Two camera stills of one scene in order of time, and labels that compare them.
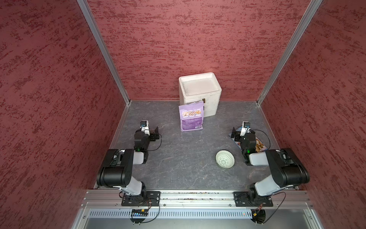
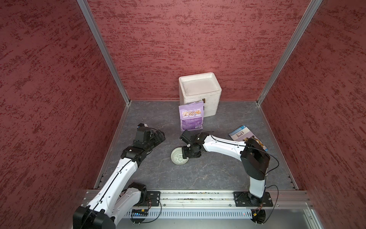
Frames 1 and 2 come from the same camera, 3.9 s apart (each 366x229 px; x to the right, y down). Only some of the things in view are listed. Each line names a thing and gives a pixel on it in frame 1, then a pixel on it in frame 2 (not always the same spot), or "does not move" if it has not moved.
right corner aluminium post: (311, 9) does not move
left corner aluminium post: (103, 47) does not move
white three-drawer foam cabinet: (194, 87) does not move
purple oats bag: (191, 116) does not move
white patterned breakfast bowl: (225, 159) to (177, 156)
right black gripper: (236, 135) to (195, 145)
